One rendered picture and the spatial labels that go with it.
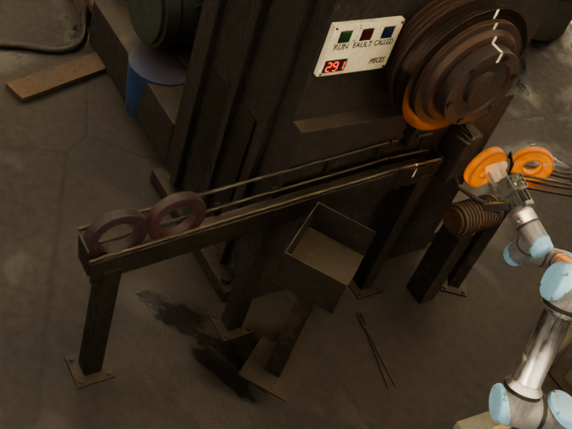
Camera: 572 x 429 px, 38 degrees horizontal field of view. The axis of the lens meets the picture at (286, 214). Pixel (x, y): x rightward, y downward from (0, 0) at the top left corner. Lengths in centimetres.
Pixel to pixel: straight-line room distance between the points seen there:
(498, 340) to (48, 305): 178
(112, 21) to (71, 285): 136
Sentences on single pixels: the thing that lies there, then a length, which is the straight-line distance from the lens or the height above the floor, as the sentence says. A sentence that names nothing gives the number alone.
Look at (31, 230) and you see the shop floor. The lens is 327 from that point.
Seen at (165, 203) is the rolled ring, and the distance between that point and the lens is 238.
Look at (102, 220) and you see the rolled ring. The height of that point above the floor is 73.
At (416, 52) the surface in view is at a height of 119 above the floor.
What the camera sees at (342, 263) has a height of 60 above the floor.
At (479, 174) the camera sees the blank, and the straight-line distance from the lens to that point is 283.
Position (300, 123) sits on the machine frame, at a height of 87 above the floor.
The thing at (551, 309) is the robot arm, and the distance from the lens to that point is 247.
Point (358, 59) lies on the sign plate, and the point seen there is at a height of 111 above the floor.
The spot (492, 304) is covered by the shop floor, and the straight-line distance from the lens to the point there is 365.
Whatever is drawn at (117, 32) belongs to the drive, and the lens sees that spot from 387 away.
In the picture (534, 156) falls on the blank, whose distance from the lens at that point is 315.
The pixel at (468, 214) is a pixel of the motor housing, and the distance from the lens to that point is 313.
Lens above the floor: 244
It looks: 43 degrees down
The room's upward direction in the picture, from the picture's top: 21 degrees clockwise
